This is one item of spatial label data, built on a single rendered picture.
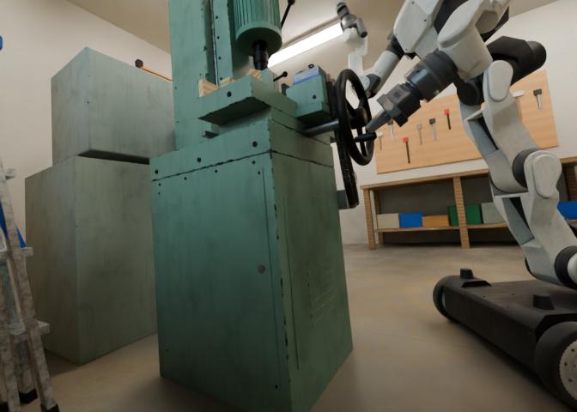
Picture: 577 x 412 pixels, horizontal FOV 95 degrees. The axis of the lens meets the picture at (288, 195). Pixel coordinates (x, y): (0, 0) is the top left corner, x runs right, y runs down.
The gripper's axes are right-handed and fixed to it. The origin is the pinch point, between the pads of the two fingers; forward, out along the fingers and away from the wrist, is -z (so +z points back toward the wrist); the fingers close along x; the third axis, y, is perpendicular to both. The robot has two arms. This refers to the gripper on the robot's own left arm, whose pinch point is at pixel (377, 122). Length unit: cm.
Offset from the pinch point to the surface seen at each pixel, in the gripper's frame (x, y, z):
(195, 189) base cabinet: 7, 22, -54
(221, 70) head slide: 47, 35, -30
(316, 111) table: 14.3, 8.6, -10.9
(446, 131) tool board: 259, -230, 48
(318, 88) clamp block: 20.4, 11.1, -6.8
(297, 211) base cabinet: -5.5, -2.2, -32.1
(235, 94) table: 7.3, 30.0, -21.2
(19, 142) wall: 135, 120, -205
